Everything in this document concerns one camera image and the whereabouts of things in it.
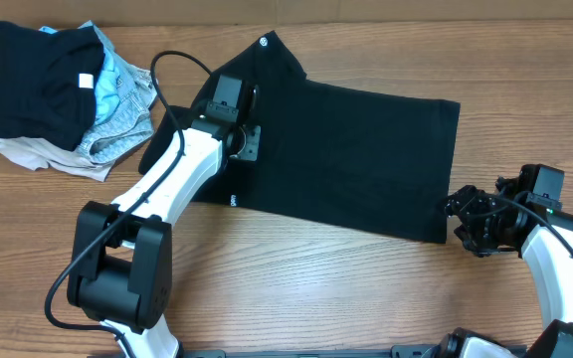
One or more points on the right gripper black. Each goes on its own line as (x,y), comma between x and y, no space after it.
(469,219)

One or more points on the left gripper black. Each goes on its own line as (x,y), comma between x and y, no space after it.
(249,140)

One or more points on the black t-shirt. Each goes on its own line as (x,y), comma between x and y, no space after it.
(362,160)

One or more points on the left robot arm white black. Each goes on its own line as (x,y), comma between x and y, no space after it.
(120,275)

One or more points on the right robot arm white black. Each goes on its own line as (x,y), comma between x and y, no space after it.
(523,216)

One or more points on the light blue garment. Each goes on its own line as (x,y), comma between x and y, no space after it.
(81,75)

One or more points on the folded black garment on pile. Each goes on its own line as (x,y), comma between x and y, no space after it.
(24,110)

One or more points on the beige folded garment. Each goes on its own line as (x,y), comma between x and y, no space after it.
(38,153)

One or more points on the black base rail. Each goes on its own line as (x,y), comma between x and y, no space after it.
(397,351)

